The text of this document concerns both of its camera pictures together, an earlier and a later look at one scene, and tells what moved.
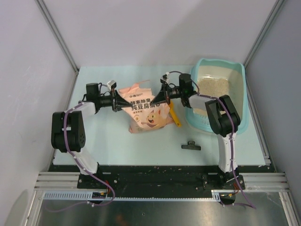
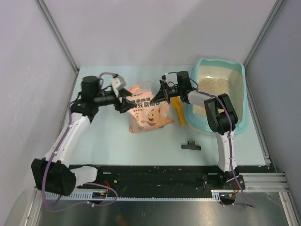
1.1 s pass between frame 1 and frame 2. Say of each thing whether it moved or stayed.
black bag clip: stayed
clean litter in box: stayed
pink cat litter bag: stayed
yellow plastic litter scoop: moved
